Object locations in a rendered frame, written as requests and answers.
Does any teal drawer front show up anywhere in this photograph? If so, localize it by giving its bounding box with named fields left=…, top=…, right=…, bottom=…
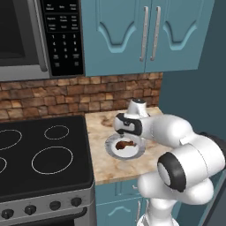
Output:
left=94, top=178, right=143, bottom=205

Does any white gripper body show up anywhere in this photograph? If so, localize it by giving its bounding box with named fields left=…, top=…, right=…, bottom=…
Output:
left=117, top=132, right=146, bottom=145

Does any grey rimmed white plate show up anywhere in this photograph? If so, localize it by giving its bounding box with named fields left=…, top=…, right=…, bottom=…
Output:
left=104, top=132, right=147, bottom=161

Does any steel microwave door handle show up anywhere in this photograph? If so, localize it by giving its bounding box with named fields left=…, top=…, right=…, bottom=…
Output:
left=33, top=0, right=49, bottom=73

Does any black and steel stove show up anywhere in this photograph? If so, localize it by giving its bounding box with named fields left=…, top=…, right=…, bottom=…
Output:
left=0, top=115, right=97, bottom=226

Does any steel cupboard door handle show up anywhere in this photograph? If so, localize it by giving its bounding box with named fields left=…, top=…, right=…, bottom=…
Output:
left=150, top=5, right=162, bottom=62
left=139, top=5, right=150, bottom=63

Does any brown chicken drumstick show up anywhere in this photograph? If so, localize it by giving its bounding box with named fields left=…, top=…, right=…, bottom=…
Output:
left=115, top=139, right=137, bottom=151

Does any tall teal cabinet panel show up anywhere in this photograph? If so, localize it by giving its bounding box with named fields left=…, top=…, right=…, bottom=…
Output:
left=158, top=0, right=226, bottom=226

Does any black oven door handle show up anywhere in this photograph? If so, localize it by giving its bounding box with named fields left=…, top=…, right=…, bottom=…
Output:
left=16, top=207, right=89, bottom=226

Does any teal base cupboard door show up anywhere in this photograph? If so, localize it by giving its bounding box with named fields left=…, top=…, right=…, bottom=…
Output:
left=95, top=197, right=148, bottom=226

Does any black and steel microwave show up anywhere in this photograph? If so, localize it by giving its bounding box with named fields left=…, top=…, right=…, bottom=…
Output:
left=0, top=0, right=86, bottom=82

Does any teal wall cupboard door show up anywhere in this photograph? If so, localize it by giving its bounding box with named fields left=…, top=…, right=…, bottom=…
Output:
left=144, top=0, right=216, bottom=73
left=80, top=0, right=153, bottom=78

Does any steel base cupboard handle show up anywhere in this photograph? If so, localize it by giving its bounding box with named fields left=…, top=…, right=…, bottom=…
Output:
left=135, top=200, right=142, bottom=223

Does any black stove knob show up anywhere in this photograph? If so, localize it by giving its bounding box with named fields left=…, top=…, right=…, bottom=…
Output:
left=49, top=200, right=62, bottom=211
left=70, top=196, right=83, bottom=207
left=24, top=204, right=38, bottom=216
left=1, top=208, right=15, bottom=220

